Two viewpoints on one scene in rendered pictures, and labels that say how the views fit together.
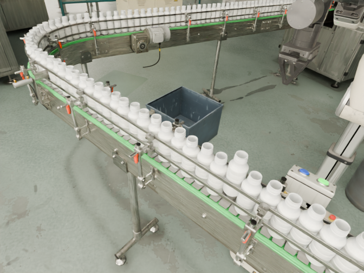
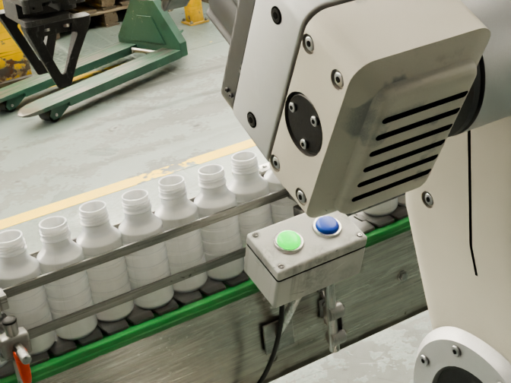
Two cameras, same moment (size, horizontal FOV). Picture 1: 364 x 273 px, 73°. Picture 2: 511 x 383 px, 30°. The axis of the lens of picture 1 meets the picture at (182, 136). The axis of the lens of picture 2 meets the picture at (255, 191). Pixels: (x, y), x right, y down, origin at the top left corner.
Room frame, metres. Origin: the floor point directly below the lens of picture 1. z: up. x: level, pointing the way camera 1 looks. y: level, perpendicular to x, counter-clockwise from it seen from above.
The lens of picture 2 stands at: (0.94, -1.45, 1.69)
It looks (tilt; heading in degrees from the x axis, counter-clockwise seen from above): 25 degrees down; 114
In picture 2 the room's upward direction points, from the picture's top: 7 degrees counter-clockwise
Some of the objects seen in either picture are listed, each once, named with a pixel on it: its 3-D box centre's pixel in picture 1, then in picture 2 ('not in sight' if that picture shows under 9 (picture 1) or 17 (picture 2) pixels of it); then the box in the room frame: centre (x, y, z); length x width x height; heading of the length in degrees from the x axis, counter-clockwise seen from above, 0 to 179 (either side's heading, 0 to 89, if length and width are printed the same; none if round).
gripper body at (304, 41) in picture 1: (305, 36); not in sight; (0.63, -0.28, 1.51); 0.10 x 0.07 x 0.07; 143
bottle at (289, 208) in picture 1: (285, 215); (250, 207); (0.42, -0.31, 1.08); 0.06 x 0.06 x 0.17
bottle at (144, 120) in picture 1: (144, 128); not in sight; (0.77, 0.15, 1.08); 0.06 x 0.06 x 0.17
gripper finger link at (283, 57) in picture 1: (292, 66); not in sight; (0.62, -0.27, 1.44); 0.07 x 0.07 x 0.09; 53
